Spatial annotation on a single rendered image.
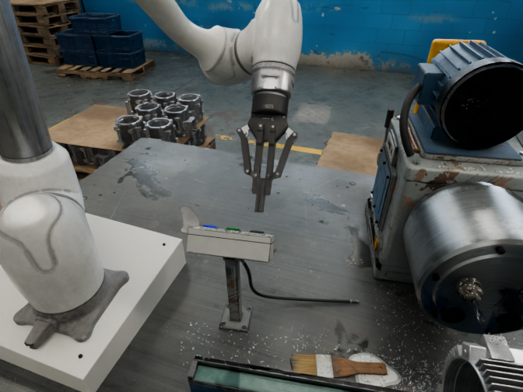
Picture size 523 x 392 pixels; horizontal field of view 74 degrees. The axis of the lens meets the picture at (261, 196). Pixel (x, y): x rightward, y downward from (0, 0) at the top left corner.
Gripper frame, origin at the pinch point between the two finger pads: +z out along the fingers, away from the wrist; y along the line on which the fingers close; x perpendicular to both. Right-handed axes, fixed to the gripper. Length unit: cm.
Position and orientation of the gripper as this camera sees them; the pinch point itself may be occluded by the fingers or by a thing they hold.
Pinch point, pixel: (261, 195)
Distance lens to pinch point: 71.3
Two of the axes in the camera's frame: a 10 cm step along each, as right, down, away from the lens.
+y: 9.9, 1.0, -1.4
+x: 1.3, 0.5, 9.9
